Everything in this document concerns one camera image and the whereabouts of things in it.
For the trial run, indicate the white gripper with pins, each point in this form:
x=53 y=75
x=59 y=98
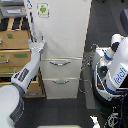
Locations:
x=36 y=46

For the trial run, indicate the white fridge door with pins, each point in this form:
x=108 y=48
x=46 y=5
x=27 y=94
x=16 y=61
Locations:
x=64 y=29

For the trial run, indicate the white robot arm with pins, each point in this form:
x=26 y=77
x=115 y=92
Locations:
x=11 y=96

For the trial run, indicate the wooden drawer cabinet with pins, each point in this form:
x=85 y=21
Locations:
x=28 y=60

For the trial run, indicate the green android sticker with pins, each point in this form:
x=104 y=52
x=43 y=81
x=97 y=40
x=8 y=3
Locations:
x=43 y=10

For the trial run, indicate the white refrigerator body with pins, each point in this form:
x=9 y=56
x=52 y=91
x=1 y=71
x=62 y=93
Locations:
x=52 y=72

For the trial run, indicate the grey box on cabinet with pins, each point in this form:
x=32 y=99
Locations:
x=13 y=11

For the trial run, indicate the upper fridge drawer handle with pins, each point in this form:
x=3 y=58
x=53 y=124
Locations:
x=60 y=64

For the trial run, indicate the fridge drawer handle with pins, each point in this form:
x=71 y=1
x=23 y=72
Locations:
x=60 y=64
x=60 y=81

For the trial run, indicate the lower fridge drawer handle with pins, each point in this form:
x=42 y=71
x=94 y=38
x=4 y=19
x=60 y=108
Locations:
x=60 y=81

